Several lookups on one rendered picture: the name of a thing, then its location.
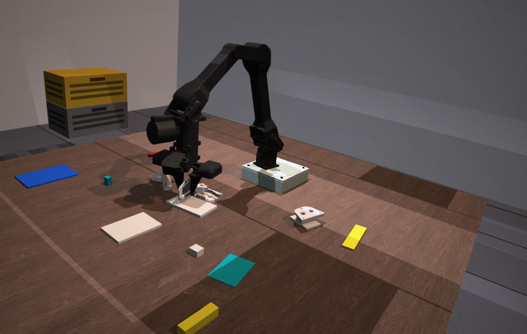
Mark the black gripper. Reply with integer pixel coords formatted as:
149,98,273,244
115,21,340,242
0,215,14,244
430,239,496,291
153,139,222,195

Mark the blue flat rectangular plate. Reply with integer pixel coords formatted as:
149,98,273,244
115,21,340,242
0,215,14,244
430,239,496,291
14,164,79,189

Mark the yellow rectangular bar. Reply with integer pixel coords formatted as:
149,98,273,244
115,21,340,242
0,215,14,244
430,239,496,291
177,302,219,334

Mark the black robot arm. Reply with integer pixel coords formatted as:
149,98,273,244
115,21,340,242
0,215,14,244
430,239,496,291
146,42,284,177

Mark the yellow flat bar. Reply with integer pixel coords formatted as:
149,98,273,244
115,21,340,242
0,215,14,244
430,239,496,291
342,225,367,251

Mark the teal flat plate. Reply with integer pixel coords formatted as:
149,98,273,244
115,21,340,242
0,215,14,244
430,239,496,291
208,254,256,287

